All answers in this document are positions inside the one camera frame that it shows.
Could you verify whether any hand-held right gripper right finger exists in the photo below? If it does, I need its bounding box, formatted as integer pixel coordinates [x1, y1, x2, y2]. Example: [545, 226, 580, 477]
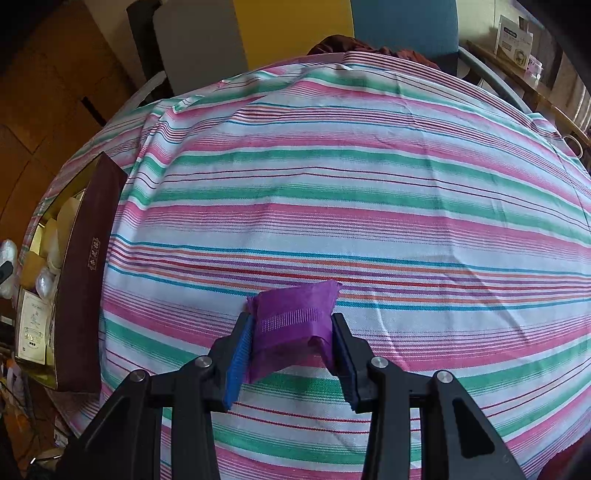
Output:
[331, 313, 527, 480]

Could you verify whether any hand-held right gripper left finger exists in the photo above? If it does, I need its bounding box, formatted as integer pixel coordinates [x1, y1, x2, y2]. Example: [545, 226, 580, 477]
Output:
[55, 311, 257, 480]

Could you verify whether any purple paper box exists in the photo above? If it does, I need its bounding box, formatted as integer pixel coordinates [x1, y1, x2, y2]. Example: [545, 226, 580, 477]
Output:
[246, 280, 343, 385]

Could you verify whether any gold and maroon tin box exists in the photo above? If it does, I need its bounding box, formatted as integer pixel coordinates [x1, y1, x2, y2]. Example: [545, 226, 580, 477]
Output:
[14, 152, 129, 394]

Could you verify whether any white carton box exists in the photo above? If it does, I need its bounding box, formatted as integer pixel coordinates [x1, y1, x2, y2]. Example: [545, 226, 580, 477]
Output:
[16, 290, 55, 365]

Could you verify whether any yellow sponge with holes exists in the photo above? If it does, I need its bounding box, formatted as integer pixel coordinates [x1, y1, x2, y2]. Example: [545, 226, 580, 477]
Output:
[55, 196, 86, 241]

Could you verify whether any striped tablecloth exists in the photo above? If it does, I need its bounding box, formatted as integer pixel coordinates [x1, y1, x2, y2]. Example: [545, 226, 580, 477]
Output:
[21, 51, 591, 480]

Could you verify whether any white plastic bag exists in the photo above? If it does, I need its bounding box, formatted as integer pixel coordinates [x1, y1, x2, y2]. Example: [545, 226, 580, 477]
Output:
[0, 237, 19, 296]

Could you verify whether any dark red cloth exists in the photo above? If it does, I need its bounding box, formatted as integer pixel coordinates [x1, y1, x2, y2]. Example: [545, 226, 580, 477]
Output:
[308, 34, 441, 70]

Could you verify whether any wooden side table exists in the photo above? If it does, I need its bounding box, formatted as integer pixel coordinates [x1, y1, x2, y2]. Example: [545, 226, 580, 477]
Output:
[466, 39, 591, 139]

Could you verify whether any grey yellow blue chair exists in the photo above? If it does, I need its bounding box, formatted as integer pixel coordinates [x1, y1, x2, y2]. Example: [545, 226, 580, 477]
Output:
[127, 0, 532, 112]

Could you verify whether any white printed box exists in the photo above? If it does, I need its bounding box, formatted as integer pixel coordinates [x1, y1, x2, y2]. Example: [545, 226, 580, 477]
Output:
[494, 15, 534, 65]

